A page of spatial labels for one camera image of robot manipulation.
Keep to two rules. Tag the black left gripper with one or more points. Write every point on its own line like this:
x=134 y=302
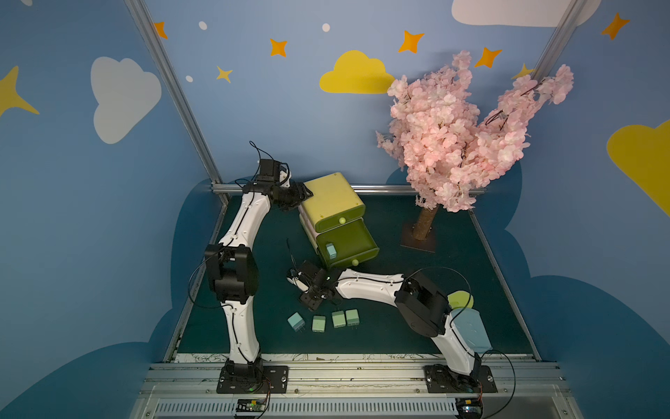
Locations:
x=299 y=194

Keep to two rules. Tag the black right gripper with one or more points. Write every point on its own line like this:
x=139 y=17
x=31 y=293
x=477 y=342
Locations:
x=307 y=278

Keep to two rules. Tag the teal plug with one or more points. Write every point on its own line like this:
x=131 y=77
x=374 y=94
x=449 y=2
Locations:
x=331 y=251
x=296 y=321

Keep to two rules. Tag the green drawer cabinet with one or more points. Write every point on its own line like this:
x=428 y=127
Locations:
x=335 y=214

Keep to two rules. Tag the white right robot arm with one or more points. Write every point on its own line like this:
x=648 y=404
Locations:
x=419 y=300

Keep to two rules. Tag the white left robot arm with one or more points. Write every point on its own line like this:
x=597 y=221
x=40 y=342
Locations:
x=231 y=268

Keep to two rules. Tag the light green plug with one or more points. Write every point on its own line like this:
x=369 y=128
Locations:
x=352 y=317
x=318 y=324
x=339 y=319

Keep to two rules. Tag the brown tree trunk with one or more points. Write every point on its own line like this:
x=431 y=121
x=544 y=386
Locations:
x=424 y=223

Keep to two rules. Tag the green round disc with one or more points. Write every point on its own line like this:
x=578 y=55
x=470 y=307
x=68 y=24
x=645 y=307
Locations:
x=460 y=299

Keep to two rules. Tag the left controller board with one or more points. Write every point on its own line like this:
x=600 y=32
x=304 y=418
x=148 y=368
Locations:
x=250 y=406

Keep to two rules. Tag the controller board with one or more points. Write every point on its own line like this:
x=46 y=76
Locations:
x=250 y=406
x=469 y=408

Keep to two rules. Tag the light blue cutting board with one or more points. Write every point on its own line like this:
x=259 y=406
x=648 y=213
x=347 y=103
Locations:
x=473 y=333

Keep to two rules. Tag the pink blossom tree crown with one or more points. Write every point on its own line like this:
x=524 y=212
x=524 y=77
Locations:
x=443 y=143

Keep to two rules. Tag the right controller board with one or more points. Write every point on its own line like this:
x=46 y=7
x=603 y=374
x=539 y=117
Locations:
x=469 y=408

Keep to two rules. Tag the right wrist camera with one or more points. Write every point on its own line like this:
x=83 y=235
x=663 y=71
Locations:
x=293 y=277

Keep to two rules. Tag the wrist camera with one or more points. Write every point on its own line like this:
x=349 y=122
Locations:
x=271 y=171
x=293 y=277

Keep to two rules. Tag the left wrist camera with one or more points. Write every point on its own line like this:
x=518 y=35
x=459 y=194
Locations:
x=271 y=171

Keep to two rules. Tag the dark metal tree base plate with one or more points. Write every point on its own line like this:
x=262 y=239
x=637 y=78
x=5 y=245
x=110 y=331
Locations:
x=407 y=239

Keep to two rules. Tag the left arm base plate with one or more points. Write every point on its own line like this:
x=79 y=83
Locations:
x=252 y=379

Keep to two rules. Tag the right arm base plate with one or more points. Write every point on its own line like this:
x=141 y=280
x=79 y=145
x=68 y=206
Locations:
x=441 y=379

